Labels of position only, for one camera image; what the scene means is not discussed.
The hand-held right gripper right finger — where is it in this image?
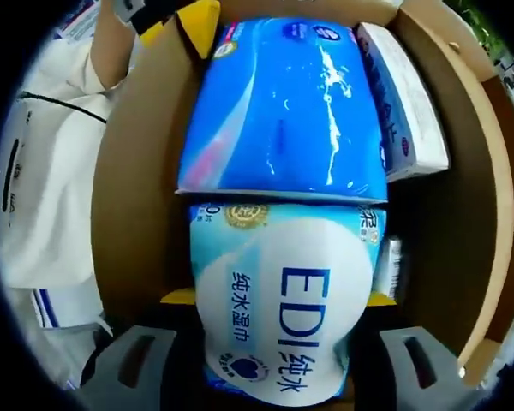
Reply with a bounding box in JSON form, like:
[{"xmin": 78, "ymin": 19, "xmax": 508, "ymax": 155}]
[{"xmin": 345, "ymin": 295, "xmax": 463, "ymax": 411}]

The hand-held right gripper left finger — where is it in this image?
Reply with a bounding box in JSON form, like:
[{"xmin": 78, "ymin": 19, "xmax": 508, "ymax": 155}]
[{"xmin": 79, "ymin": 287, "xmax": 212, "ymax": 411}]

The white bottle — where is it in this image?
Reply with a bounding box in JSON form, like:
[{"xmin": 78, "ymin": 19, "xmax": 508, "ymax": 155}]
[{"xmin": 376, "ymin": 237, "xmax": 406, "ymax": 301}]

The blue tissue pack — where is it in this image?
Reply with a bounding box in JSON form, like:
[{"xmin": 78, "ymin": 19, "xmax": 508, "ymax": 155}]
[{"xmin": 174, "ymin": 16, "xmax": 389, "ymax": 205}]

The white blue wet wipes pack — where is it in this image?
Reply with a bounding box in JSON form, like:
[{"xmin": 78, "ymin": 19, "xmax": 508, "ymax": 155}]
[{"xmin": 188, "ymin": 203, "xmax": 389, "ymax": 406}]

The brown cardboard shoe box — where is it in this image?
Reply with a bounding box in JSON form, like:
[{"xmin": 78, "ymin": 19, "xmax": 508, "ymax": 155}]
[{"xmin": 92, "ymin": 0, "xmax": 514, "ymax": 389}]

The white medicine box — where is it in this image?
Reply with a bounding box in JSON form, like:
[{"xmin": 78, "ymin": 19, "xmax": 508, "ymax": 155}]
[{"xmin": 355, "ymin": 21, "xmax": 451, "ymax": 181}]

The white chest-worn device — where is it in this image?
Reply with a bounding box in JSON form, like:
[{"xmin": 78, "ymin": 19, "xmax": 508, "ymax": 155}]
[{"xmin": 0, "ymin": 104, "xmax": 44, "ymax": 262}]

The black device cable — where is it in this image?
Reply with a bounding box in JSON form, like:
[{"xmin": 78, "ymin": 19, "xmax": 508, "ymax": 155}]
[{"xmin": 19, "ymin": 90, "xmax": 108, "ymax": 124}]

